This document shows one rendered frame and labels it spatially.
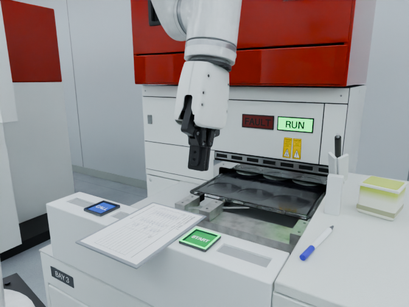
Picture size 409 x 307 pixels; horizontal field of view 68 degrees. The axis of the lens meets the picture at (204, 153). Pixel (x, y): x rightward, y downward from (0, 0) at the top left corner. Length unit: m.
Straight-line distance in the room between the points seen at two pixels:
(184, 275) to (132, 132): 3.07
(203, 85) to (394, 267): 0.40
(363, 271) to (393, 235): 0.15
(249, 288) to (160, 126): 0.93
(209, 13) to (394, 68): 2.07
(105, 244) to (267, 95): 0.72
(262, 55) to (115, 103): 2.83
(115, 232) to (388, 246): 0.49
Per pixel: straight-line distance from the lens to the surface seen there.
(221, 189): 0.98
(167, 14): 0.57
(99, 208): 0.72
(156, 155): 1.35
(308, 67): 0.97
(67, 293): 0.88
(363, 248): 0.60
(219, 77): 0.49
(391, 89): 2.48
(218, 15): 0.50
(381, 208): 0.72
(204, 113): 0.46
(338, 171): 0.69
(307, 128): 1.02
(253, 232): 0.77
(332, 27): 0.97
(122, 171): 3.81
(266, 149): 1.08
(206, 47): 0.48
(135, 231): 0.61
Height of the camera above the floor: 1.24
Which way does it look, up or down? 14 degrees down
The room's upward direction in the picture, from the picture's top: straight up
